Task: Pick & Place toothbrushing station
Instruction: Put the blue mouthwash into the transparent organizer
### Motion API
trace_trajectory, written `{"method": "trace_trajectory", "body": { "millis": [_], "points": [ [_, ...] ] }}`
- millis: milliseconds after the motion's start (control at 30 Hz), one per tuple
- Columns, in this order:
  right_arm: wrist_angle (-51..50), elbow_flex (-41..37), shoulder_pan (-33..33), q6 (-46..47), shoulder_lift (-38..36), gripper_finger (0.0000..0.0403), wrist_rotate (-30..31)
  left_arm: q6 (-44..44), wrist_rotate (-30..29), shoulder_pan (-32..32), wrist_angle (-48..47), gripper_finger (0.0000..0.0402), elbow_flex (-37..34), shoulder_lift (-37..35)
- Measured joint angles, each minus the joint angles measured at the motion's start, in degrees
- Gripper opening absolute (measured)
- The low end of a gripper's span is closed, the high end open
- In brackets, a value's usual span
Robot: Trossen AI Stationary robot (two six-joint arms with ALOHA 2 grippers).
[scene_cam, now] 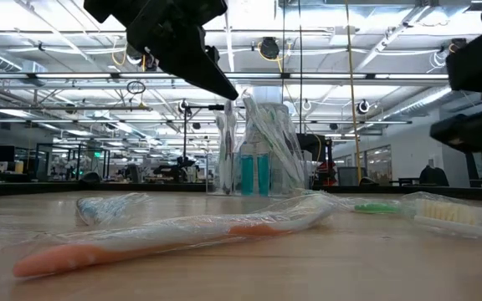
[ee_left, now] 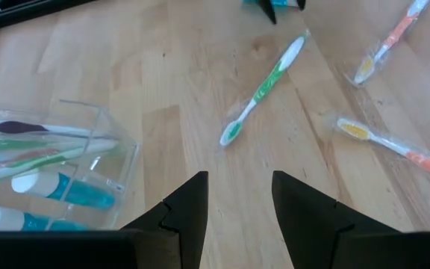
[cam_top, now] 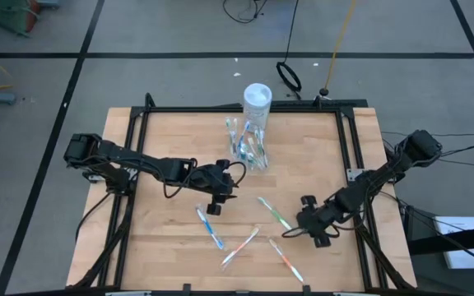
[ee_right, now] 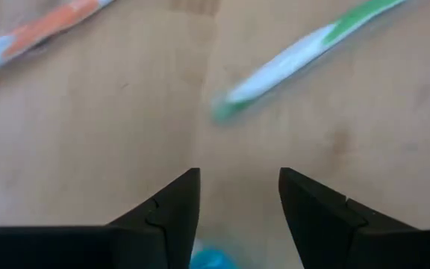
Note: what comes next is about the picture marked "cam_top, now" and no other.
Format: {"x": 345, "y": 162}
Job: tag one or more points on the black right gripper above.
{"x": 321, "y": 220}

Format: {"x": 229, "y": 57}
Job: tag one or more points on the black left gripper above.
{"x": 214, "y": 183}

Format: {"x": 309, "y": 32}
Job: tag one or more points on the small blue mouthwash bottle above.
{"x": 242, "y": 155}

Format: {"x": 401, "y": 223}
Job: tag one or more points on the blue white toothbrush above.
{"x": 209, "y": 228}
{"x": 243, "y": 135}

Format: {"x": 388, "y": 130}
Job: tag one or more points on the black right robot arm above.
{"x": 385, "y": 172}

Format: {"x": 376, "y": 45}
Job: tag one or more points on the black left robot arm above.
{"x": 138, "y": 158}

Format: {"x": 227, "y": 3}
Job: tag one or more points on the white wipes canister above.
{"x": 257, "y": 96}

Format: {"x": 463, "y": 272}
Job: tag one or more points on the black flat beam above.
{"x": 447, "y": 242}

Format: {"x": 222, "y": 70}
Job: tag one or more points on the white paper booklet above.
{"x": 463, "y": 257}

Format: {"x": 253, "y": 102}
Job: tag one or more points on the black aluminium table frame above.
{"x": 179, "y": 109}

